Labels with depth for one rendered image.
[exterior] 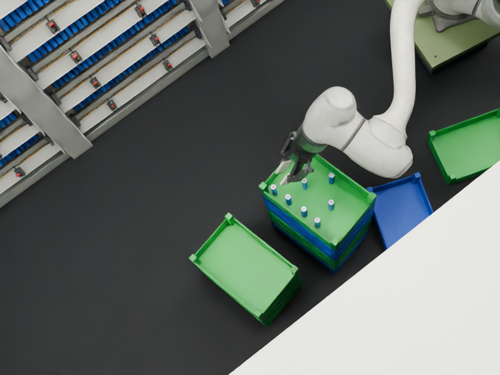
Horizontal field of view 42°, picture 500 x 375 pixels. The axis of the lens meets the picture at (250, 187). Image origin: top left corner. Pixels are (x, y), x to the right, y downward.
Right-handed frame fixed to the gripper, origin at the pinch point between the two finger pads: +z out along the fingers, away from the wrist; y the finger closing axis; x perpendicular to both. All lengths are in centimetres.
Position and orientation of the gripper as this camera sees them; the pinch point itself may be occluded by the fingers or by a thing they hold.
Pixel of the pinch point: (285, 172)
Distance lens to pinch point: 195.5
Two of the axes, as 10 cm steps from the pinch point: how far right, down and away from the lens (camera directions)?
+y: -3.3, -8.8, 3.3
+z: -2.9, 4.2, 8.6
